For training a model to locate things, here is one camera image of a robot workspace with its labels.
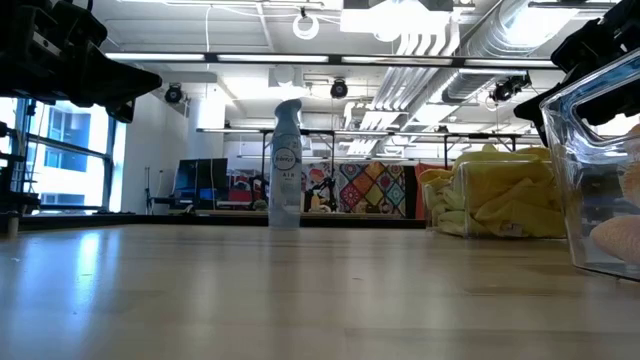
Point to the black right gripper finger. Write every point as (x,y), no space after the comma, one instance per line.
(585,50)
(535,107)

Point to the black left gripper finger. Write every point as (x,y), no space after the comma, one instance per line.
(120,111)
(120,80)

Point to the black background robot arm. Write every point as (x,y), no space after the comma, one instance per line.
(325,187)

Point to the black ceiling spot lamp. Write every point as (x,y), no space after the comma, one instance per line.
(173,94)
(339,90)
(505,90)

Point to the clear plastic basket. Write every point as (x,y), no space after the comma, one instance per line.
(500,231)
(565,165)

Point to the black computer monitor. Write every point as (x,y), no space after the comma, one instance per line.
(200,175)

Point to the Febreze air freshener spray bottle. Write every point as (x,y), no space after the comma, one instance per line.
(285,175)

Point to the colourful patchwork quilt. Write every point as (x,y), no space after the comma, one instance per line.
(370,187)

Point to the round white ceiling lamp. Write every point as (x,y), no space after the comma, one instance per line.
(306,37)

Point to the silver ventilation duct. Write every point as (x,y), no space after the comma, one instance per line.
(500,30)

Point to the black aluminium rig frame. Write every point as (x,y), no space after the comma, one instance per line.
(150,221)

